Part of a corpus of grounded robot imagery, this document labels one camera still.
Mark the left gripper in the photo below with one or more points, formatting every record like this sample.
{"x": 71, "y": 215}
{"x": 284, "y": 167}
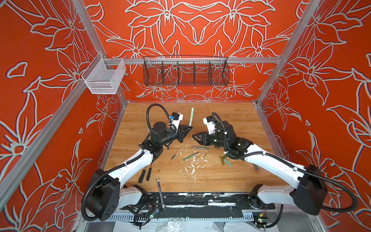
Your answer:
{"x": 179, "y": 132}

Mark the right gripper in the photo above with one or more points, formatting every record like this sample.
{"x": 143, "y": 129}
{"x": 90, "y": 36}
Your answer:
{"x": 203, "y": 135}

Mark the light green pen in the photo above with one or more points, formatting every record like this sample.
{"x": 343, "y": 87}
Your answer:
{"x": 191, "y": 116}

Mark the dark green pen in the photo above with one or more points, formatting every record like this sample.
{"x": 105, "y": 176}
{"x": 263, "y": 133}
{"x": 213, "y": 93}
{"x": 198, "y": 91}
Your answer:
{"x": 199, "y": 147}
{"x": 190, "y": 156}

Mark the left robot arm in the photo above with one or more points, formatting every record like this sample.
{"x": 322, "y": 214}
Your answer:
{"x": 105, "y": 192}

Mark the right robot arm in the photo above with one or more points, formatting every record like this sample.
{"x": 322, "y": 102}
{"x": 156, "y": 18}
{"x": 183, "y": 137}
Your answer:
{"x": 306, "y": 187}

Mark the beige pen lower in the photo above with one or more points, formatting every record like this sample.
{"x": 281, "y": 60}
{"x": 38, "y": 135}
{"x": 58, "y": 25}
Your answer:
{"x": 177, "y": 152}

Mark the light green cap right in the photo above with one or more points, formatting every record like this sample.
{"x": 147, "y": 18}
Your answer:
{"x": 228, "y": 163}

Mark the black screwdriver right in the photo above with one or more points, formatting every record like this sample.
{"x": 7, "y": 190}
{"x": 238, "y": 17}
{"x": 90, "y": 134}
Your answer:
{"x": 149, "y": 172}

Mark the black screwdriver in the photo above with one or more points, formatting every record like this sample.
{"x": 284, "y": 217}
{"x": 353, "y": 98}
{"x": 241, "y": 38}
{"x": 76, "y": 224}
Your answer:
{"x": 149, "y": 172}
{"x": 142, "y": 175}

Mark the metal wrench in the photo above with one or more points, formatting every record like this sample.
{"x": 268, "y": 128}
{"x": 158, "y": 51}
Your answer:
{"x": 163, "y": 206}

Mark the black screwdriver left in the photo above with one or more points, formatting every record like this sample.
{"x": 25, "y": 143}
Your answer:
{"x": 142, "y": 175}

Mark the clear plastic bin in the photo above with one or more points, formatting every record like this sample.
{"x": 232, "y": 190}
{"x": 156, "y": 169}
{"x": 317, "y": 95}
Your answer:
{"x": 104, "y": 76}

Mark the black wire basket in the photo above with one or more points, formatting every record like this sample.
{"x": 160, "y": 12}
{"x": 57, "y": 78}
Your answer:
{"x": 186, "y": 71}

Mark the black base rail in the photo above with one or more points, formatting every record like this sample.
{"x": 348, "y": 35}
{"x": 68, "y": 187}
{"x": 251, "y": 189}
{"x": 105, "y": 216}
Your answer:
{"x": 238, "y": 200}

